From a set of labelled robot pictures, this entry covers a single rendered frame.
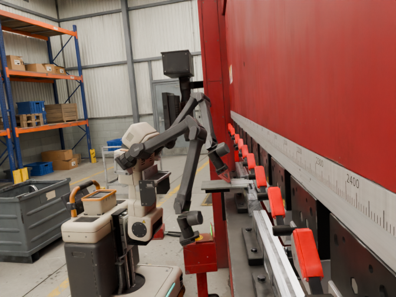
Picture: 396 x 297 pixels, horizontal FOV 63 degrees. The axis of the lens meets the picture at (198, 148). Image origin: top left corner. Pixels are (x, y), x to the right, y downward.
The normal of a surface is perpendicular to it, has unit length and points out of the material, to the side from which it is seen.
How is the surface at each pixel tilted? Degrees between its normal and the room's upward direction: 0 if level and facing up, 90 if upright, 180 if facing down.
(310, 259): 39
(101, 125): 90
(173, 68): 90
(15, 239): 90
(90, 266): 90
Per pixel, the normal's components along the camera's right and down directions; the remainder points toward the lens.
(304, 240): -0.09, -0.68
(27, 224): 0.96, -0.04
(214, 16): -0.05, 0.14
